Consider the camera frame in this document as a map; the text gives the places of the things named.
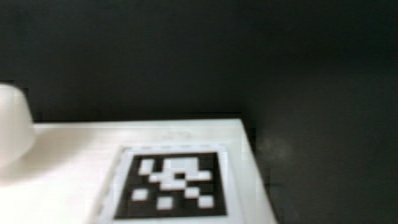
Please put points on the white front drawer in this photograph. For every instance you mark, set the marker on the white front drawer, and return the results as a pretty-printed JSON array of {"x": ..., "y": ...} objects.
[{"x": 158, "y": 172}]

